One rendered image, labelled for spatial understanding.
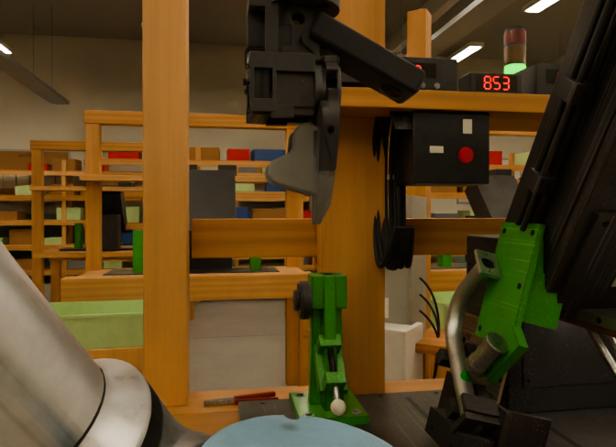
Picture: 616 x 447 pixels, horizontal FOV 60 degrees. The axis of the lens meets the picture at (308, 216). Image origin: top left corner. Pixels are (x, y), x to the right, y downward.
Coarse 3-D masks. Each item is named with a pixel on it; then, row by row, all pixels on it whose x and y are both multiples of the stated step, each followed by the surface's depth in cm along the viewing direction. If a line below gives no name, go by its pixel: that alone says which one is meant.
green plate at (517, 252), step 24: (504, 240) 94; (528, 240) 87; (504, 264) 92; (528, 264) 85; (504, 288) 90; (528, 288) 85; (480, 312) 95; (504, 312) 88; (528, 312) 86; (552, 312) 87; (480, 336) 93
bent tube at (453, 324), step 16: (480, 256) 94; (480, 272) 91; (496, 272) 92; (464, 288) 97; (464, 304) 98; (448, 320) 99; (448, 336) 97; (448, 352) 95; (464, 352) 95; (464, 368) 92; (464, 384) 89
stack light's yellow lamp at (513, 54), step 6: (510, 48) 128; (516, 48) 127; (522, 48) 127; (504, 54) 129; (510, 54) 128; (516, 54) 127; (522, 54) 127; (504, 60) 129; (510, 60) 128; (516, 60) 127; (522, 60) 127; (504, 66) 130
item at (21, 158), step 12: (0, 156) 988; (12, 156) 991; (24, 156) 995; (48, 156) 1002; (60, 156) 1006; (0, 168) 988; (12, 168) 991; (24, 168) 995; (0, 180) 988; (12, 180) 991; (24, 180) 995; (48, 180) 1002; (60, 180) 1006; (0, 192) 988; (12, 192) 992; (48, 192) 1002
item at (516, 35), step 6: (504, 30) 129; (510, 30) 128; (516, 30) 127; (522, 30) 127; (504, 36) 129; (510, 36) 128; (516, 36) 127; (522, 36) 127; (504, 42) 129; (510, 42) 128; (516, 42) 127; (522, 42) 127; (504, 48) 130
